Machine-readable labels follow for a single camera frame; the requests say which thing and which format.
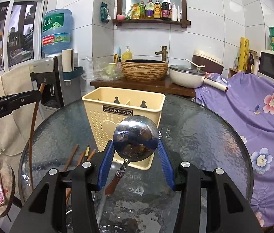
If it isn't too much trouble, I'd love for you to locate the steel spoon wooden handle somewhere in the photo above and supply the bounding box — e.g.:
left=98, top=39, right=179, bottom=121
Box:
left=105, top=115, right=159, bottom=196

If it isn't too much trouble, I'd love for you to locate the large steel spoon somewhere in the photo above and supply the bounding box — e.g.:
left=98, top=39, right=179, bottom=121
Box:
left=96, top=160, right=121, bottom=226

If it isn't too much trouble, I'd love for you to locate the black chopstick gold tip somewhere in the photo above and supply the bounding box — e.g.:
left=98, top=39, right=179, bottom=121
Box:
left=84, top=145, right=91, bottom=161

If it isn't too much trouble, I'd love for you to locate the beige hanging cloth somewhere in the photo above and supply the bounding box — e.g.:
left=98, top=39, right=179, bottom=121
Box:
left=0, top=65, right=35, bottom=173

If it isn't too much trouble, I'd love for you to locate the round glass table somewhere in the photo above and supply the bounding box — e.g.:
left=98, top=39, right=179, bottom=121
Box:
left=17, top=95, right=253, bottom=232

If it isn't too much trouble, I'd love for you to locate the cream perforated utensil holder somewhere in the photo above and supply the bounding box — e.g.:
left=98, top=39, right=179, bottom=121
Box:
left=82, top=86, right=167, bottom=171

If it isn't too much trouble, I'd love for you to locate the dark wooden counter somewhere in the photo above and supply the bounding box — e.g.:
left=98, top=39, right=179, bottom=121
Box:
left=90, top=76, right=195, bottom=98

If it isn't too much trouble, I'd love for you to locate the water dispenser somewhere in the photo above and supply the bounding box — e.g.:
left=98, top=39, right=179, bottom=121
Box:
left=30, top=54, right=81, bottom=119

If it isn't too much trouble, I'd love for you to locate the white pan with lid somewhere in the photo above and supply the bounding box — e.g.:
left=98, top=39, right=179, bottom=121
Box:
left=169, top=65, right=228, bottom=92

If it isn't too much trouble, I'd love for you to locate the woven basin sink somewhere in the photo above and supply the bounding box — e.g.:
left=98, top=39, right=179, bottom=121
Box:
left=121, top=59, right=169, bottom=82

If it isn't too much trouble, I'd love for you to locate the paper cup stack holder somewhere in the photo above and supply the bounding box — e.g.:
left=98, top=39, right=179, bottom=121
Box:
left=62, top=48, right=83, bottom=86

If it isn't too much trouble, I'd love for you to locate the clear plastic bag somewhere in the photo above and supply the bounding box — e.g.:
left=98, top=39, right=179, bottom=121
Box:
left=81, top=59, right=123, bottom=81

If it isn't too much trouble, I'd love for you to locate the brass faucet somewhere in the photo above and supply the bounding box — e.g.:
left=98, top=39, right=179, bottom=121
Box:
left=155, top=46, right=168, bottom=62

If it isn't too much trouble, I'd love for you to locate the blue water jug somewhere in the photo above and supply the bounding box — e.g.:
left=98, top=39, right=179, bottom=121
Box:
left=41, top=9, right=73, bottom=56

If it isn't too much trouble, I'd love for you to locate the brown white rice cooker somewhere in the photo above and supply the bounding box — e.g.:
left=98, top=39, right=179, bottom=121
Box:
left=192, top=50, right=224, bottom=74

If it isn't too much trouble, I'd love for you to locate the yellow soap bottle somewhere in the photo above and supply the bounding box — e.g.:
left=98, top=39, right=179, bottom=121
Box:
left=122, top=46, right=132, bottom=61

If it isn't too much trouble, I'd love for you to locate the purple floral cloth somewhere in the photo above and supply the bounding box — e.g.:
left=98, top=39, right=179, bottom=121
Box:
left=195, top=72, right=274, bottom=227

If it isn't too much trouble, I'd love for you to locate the brown glass bottle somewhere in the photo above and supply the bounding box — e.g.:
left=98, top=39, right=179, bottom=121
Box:
left=246, top=53, right=255, bottom=74

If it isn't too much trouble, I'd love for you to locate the yellow foil roll box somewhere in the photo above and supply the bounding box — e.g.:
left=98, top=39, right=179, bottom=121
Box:
left=238, top=37, right=249, bottom=72

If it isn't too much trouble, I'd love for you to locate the white squeeze bottle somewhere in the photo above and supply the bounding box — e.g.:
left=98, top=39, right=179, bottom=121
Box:
left=172, top=4, right=178, bottom=22

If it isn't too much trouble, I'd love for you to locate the pink small bowl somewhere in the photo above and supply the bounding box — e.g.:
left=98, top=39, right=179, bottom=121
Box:
left=116, top=14, right=125, bottom=21

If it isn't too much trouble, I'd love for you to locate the green hanging packet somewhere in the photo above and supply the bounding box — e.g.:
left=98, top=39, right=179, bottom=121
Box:
left=100, top=2, right=112, bottom=24

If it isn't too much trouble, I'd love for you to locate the dark soy sauce bottle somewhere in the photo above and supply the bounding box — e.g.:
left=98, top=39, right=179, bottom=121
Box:
left=161, top=0, right=172, bottom=21

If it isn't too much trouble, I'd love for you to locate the yellow label oil bottle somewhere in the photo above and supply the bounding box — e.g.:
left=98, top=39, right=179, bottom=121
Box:
left=153, top=0, right=161, bottom=19

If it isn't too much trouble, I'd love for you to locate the purple label bottle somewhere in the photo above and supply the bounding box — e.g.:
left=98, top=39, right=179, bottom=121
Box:
left=145, top=0, right=154, bottom=19

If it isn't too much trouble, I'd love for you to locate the yellow snack bag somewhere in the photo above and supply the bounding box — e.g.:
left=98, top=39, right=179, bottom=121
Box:
left=131, top=3, right=140, bottom=20

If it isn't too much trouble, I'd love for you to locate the green bottle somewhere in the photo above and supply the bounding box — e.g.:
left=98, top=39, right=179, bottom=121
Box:
left=139, top=1, right=145, bottom=19

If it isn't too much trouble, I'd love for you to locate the window with metal frame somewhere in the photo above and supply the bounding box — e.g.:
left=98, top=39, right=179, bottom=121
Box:
left=0, top=0, right=47, bottom=75

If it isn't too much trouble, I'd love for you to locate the dark wooden wall shelf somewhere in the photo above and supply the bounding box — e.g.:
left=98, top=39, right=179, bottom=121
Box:
left=112, top=0, right=191, bottom=28

